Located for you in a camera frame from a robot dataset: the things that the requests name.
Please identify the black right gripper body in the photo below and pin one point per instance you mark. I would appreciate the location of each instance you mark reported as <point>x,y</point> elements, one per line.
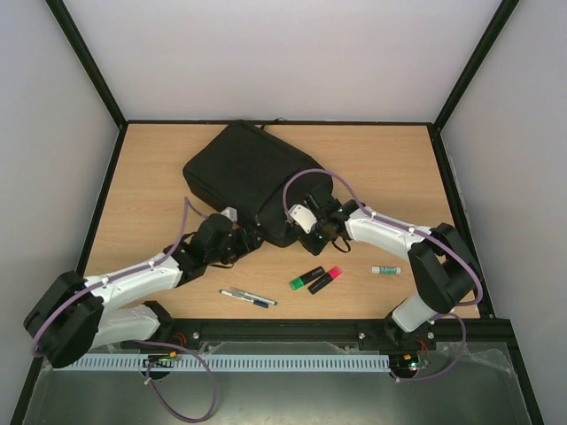
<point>313,204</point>

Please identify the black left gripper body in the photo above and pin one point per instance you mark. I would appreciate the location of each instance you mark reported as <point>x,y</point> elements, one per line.
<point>236,251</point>

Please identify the black student bag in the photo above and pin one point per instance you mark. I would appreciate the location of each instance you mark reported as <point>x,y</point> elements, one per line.
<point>246,168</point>

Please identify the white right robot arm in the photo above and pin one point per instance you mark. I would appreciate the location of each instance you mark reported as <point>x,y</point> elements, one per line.
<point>443,267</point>

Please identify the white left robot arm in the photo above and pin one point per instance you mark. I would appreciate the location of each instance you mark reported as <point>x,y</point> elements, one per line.
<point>77,314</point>

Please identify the pink highlighter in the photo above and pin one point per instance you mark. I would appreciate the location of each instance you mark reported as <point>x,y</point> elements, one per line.
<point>324,280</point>

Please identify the green highlighter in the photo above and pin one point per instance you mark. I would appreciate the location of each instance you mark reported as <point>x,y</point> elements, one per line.
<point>306,278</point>

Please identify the glue stick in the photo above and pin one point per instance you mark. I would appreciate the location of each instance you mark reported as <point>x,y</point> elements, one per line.
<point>386,270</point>

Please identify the blue whiteboard marker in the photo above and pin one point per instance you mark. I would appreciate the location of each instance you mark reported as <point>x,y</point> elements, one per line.
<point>250,300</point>

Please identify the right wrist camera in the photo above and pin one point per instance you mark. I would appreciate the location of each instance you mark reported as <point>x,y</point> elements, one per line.
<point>303,217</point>

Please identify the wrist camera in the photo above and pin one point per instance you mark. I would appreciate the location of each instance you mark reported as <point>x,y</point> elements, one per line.
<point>230,213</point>
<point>303,217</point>

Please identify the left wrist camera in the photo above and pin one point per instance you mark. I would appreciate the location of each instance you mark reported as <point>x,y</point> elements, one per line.
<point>230,213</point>

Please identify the grey slotted cable duct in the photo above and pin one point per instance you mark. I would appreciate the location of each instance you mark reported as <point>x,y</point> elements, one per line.
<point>228,363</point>

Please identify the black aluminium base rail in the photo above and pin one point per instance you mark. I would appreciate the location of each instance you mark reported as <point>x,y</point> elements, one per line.
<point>368,334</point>

